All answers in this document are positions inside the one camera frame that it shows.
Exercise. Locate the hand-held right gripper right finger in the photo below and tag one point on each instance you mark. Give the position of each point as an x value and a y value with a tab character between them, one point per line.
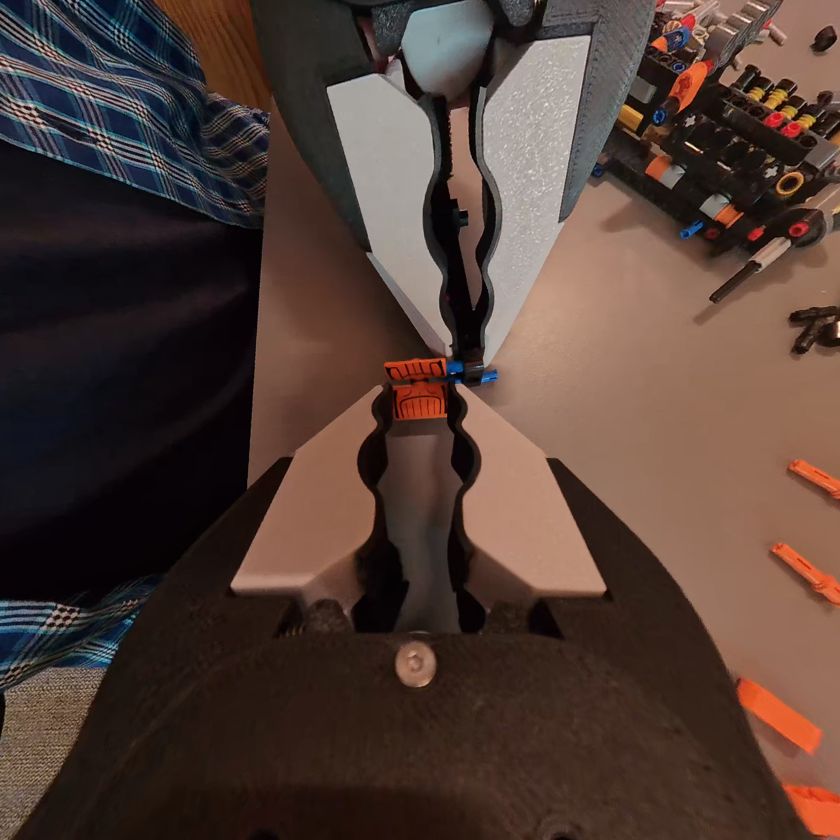
525	525

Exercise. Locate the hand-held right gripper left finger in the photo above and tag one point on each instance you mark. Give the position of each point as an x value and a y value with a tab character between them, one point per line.
308	525

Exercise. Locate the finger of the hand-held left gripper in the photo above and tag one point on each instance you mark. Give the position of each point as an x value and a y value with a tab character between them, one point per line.
531	164
387	170

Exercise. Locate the orange lego panel piece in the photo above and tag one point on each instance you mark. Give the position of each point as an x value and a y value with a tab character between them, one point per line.
420	403

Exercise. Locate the black studless lego beam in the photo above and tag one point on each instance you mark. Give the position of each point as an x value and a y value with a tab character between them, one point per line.
463	321

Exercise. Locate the lego car chassis build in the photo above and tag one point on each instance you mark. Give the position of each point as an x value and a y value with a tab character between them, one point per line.
735	151

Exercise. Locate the orange lego axle pin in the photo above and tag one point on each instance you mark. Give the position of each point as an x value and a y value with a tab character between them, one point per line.
804	571
817	478

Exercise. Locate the small black lego piece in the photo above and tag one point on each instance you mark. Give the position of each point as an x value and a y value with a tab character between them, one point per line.
823	39

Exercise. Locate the pile of black lego connectors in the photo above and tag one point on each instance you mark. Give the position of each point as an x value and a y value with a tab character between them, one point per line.
814	328

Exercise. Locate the wooden plywood partition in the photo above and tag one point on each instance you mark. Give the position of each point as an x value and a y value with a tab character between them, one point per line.
223	39

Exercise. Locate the blue plaid shirt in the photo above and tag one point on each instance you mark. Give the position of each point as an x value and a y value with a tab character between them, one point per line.
98	98

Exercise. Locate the dark navy garment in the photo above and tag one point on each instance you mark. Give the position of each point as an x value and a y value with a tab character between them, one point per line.
118	361

